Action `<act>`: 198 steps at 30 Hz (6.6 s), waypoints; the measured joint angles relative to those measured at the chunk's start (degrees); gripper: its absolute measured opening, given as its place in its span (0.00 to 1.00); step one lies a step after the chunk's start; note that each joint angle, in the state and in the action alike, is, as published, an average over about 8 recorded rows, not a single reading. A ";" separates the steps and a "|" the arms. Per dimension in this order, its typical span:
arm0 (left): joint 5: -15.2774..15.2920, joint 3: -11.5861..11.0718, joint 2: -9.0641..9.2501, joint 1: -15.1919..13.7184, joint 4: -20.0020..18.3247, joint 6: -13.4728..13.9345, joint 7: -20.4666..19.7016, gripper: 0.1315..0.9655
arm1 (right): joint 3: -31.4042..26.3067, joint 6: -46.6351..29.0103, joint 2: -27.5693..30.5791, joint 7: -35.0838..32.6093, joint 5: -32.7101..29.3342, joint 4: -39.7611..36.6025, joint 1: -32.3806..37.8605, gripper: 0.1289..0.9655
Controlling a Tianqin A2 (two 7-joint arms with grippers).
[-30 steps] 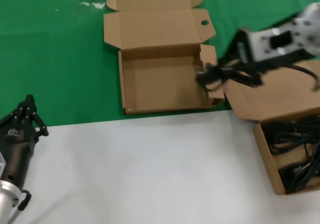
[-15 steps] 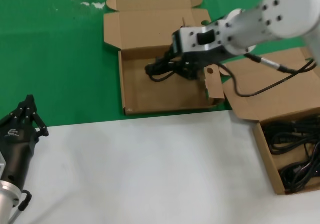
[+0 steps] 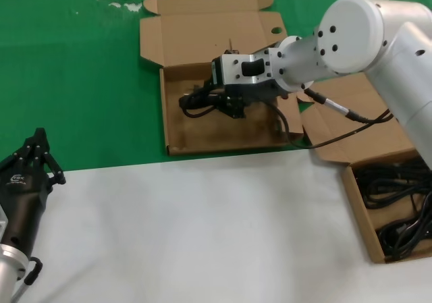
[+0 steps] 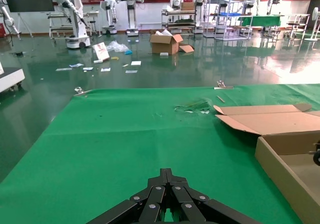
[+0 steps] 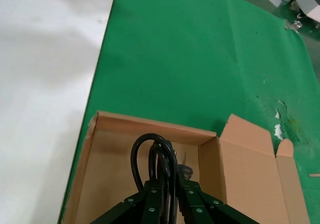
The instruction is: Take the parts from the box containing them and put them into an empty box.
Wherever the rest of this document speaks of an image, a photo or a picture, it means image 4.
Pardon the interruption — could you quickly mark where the open brown cardboard mailer box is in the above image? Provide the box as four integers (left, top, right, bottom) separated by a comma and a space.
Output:
213, 103, 320, 224

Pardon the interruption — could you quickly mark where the metal shelf rack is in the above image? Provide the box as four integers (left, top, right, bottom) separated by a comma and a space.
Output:
203, 0, 253, 41

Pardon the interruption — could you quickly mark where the large open cardboard shipping box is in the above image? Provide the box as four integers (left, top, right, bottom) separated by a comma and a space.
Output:
149, 30, 185, 56

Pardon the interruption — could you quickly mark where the white humanoid robot arms outstretched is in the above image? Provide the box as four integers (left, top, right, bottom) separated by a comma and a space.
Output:
113, 0, 145, 37

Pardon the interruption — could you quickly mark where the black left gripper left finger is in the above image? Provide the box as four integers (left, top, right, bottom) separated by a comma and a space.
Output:
86, 168, 168, 224

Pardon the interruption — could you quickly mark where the white wheeled cart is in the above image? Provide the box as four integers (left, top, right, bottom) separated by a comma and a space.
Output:
0, 61, 26, 94

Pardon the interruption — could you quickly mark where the green table cloth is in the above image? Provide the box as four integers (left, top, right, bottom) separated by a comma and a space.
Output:
0, 83, 320, 224

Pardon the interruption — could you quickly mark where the flat cardboard piece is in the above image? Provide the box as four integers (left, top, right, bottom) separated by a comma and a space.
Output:
178, 43, 195, 53

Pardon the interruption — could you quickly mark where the red and white carton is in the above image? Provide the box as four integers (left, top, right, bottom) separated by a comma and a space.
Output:
91, 42, 111, 62

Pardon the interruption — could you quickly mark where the metal cart with cardboard box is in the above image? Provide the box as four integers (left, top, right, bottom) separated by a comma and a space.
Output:
161, 1, 198, 34

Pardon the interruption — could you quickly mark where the silver binder clip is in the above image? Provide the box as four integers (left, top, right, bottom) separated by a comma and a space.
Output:
73, 86, 93, 97
213, 80, 235, 90

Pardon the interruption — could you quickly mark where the white standing fan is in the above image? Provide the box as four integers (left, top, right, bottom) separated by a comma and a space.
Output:
303, 6, 320, 42

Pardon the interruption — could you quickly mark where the clear plastic bag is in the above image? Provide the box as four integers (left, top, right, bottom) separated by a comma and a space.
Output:
105, 40, 130, 53

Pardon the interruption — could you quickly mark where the table with green cover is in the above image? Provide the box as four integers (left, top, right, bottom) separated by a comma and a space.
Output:
237, 14, 285, 32

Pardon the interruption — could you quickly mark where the crumpled clear plastic wrap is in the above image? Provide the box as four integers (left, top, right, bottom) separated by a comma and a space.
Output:
174, 98, 211, 115

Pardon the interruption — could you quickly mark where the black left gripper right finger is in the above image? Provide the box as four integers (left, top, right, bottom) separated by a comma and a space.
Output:
166, 168, 254, 224

